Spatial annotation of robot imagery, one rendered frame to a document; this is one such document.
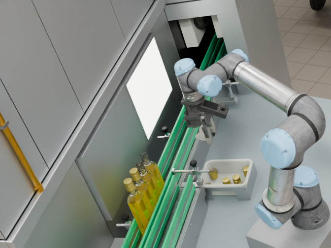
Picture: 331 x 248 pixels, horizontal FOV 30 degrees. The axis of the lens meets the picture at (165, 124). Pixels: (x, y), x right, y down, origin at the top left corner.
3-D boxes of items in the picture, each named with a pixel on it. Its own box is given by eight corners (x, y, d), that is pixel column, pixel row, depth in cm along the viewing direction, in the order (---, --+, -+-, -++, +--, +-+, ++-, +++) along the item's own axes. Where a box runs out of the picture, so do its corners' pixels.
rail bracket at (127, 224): (124, 234, 254) (114, 211, 247) (140, 234, 252) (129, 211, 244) (121, 241, 252) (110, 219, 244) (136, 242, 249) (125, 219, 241)
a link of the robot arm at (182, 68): (182, 71, 214) (168, 65, 220) (190, 96, 220) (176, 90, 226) (199, 60, 217) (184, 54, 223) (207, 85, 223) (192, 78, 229)
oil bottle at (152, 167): (158, 195, 267) (143, 159, 255) (170, 195, 265) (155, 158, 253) (154, 204, 263) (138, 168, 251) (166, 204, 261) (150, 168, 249)
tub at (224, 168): (211, 173, 288) (206, 159, 283) (257, 172, 279) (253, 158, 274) (201, 200, 275) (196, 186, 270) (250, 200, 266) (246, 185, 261)
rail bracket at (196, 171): (178, 181, 270) (170, 160, 263) (214, 180, 263) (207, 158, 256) (176, 186, 268) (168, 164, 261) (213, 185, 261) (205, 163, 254)
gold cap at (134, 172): (134, 175, 244) (130, 167, 242) (142, 175, 243) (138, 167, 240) (131, 181, 241) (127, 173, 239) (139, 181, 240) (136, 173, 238)
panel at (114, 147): (169, 90, 314) (148, 32, 295) (174, 89, 313) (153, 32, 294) (106, 220, 249) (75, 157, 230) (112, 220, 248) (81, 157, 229)
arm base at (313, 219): (335, 204, 239) (331, 186, 233) (322, 233, 230) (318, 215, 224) (298, 197, 247) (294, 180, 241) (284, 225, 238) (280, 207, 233)
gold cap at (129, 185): (135, 184, 239) (131, 176, 237) (135, 190, 236) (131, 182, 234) (126, 187, 240) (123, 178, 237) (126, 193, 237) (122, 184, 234)
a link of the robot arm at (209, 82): (227, 67, 210) (207, 59, 219) (203, 84, 207) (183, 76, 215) (233, 85, 215) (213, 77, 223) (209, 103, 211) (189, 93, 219)
